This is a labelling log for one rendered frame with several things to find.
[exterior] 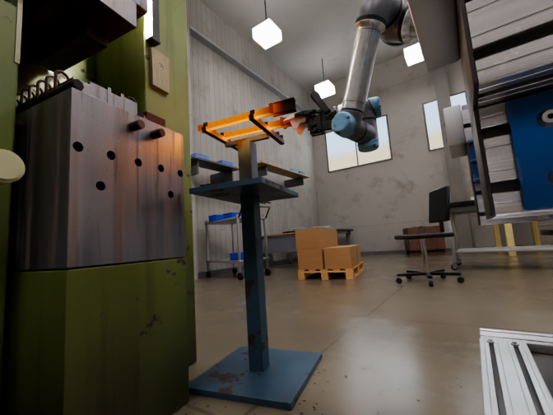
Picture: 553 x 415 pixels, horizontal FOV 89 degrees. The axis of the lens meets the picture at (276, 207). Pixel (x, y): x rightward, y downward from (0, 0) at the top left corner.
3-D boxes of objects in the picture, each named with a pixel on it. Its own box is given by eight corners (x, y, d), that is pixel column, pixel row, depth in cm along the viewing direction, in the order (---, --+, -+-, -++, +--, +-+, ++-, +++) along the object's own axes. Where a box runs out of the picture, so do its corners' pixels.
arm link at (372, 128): (348, 149, 100) (345, 119, 102) (364, 155, 108) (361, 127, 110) (369, 142, 95) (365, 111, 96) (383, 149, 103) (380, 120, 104)
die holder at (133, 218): (186, 256, 99) (183, 134, 104) (67, 268, 65) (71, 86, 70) (87, 262, 123) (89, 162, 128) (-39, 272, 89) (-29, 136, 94)
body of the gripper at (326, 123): (305, 131, 108) (337, 124, 104) (304, 109, 109) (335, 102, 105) (310, 137, 115) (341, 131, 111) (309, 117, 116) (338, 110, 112)
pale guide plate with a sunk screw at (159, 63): (169, 93, 126) (169, 58, 128) (152, 84, 118) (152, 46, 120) (166, 95, 127) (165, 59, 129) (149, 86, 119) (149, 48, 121)
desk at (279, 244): (271, 266, 635) (270, 235, 644) (322, 265, 566) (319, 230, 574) (253, 269, 583) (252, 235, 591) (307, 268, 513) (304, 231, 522)
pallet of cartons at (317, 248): (370, 269, 437) (365, 226, 445) (351, 280, 339) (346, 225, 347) (321, 270, 475) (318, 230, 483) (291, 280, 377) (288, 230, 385)
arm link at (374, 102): (382, 114, 99) (378, 90, 100) (349, 120, 102) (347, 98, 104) (382, 122, 106) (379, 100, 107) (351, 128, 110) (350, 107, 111)
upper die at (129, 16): (137, 27, 99) (137, 3, 100) (75, -19, 81) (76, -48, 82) (66, 67, 116) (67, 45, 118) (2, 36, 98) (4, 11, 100)
